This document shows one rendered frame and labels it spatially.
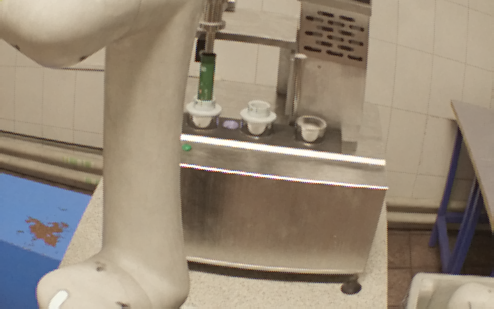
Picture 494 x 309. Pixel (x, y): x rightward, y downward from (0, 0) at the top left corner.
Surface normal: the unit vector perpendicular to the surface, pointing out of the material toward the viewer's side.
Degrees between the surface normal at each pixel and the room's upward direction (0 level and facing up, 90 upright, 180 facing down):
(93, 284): 8
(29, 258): 90
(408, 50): 90
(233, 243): 90
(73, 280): 4
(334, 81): 90
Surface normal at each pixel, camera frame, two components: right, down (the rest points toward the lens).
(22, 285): -0.11, 0.39
